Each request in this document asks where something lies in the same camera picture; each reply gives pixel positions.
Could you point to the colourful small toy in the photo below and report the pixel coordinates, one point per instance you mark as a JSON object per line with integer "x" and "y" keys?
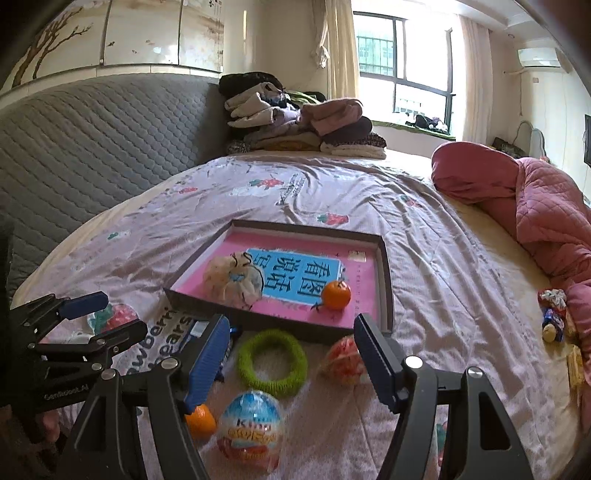
{"x": 553, "y": 314}

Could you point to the pale sheer curtain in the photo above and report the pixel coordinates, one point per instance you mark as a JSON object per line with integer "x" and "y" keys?
{"x": 473, "y": 78}

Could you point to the orange tangerine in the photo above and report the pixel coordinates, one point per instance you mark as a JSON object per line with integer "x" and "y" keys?
{"x": 203, "y": 422}

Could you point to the purple strawberry print bed sheet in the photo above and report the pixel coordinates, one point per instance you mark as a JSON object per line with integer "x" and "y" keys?
{"x": 438, "y": 277}

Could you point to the black flat television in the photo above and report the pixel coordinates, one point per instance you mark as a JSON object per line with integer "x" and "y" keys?
{"x": 588, "y": 138}

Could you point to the pink quilted blanket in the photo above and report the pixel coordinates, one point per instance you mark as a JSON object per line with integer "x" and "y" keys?
{"x": 531, "y": 198}

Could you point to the black cloth bundle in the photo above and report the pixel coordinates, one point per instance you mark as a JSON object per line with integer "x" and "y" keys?
{"x": 427, "y": 122}

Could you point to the pile of folded clothes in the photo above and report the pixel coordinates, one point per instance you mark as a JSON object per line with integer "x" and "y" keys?
{"x": 286, "y": 120}

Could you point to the tree print wall panel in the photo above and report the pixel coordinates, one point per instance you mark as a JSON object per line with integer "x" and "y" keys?
{"x": 138, "y": 32}

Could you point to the white air conditioner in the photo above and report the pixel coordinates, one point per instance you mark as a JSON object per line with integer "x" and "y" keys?
{"x": 540, "y": 57}

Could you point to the pink and blue book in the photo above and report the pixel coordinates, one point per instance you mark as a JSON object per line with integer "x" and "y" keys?
{"x": 360, "y": 277}

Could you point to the small tangerine with stem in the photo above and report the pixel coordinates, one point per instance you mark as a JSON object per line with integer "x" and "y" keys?
{"x": 336, "y": 295}

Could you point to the clear snack packet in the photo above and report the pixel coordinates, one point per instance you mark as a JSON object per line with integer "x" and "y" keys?
{"x": 344, "y": 360}

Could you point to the blue white snack packet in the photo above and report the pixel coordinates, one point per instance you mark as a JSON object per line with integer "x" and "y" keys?
{"x": 249, "y": 429}

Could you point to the cream curtain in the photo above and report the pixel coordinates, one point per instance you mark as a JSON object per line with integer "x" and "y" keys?
{"x": 339, "y": 50}

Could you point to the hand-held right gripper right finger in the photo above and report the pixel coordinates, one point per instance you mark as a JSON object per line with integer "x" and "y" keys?
{"x": 374, "y": 364}

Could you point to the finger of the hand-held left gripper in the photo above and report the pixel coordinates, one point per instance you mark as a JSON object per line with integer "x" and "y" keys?
{"x": 83, "y": 304}
{"x": 122, "y": 333}

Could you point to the grey quilted mattress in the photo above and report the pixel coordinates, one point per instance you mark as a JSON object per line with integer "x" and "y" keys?
{"x": 92, "y": 152}

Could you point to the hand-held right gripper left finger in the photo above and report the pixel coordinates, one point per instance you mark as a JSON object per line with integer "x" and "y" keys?
{"x": 207, "y": 364}

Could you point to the shallow grey cardboard box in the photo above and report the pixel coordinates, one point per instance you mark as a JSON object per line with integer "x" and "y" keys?
{"x": 300, "y": 228}

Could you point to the dark framed window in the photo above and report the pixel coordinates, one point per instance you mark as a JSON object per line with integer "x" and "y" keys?
{"x": 415, "y": 60}

